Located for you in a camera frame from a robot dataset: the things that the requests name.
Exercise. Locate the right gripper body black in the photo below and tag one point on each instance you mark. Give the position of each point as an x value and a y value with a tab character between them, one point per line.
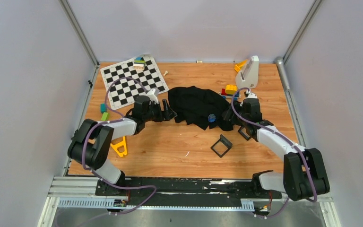
235	119

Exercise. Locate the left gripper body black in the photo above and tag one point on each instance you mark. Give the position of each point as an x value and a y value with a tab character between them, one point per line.
155	112

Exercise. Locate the black printed t-shirt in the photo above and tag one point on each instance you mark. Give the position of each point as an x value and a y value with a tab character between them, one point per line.
193	105

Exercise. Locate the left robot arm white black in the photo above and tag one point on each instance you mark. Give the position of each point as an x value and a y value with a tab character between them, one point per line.
91	142

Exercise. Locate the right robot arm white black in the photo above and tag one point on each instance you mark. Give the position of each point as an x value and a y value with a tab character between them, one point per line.
304	175

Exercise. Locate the toy car with yellow block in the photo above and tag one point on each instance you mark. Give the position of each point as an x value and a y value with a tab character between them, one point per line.
229	91

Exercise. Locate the black white chessboard mat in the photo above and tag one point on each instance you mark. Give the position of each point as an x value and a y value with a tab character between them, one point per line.
122	91

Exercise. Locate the white angled plastic stand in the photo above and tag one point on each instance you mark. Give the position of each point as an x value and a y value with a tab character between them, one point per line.
249	74

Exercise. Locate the orange plastic piece behind stand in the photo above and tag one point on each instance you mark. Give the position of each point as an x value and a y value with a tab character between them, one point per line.
240	65

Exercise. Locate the green toy block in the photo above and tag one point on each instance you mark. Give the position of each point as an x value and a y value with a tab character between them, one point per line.
105	116

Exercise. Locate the yellow triangular plastic tool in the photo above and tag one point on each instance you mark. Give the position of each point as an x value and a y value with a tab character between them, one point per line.
119	145

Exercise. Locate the stacked coloured toy blocks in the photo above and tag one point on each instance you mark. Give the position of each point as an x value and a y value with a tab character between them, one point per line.
139	63

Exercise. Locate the teal toy block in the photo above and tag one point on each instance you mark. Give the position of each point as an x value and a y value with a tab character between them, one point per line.
103	108

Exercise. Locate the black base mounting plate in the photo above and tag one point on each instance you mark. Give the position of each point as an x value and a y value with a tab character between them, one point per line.
191	192

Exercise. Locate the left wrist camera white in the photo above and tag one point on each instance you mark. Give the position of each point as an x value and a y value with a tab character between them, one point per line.
152	94

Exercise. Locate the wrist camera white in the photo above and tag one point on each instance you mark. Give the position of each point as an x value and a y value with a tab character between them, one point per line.
250	96
152	94

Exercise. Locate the black square frame far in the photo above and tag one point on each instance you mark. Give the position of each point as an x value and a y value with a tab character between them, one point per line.
243	133

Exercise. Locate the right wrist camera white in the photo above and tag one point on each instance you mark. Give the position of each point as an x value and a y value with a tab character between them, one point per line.
250	96

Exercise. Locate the aluminium rail frame front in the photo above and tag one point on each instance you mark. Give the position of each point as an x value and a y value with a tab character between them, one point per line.
79	192

